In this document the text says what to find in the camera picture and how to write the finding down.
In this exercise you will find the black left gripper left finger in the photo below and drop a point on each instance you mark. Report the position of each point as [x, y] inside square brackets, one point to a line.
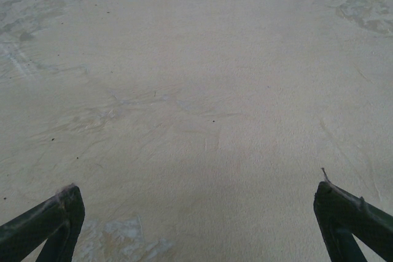
[61, 213]

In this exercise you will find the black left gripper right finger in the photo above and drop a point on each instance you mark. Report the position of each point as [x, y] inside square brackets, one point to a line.
[337, 213]

